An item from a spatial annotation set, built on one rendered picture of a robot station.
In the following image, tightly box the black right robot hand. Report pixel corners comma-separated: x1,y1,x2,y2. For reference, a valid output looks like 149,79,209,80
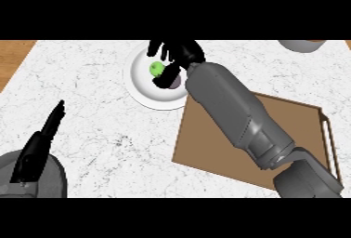
146,40,206,90

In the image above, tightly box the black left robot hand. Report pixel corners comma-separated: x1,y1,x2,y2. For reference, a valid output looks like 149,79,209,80
8,99,67,184

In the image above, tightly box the purple eggplant with green stem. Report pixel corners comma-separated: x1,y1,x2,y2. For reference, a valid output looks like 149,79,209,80
149,60,184,90

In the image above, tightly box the white round plate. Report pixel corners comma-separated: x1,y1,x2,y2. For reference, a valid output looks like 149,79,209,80
122,40,191,112

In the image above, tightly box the brown wooden tray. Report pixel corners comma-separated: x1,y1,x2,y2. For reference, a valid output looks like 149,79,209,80
171,91,342,191

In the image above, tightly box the grey round pot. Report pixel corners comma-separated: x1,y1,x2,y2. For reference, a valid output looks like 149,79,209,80
277,40,329,54

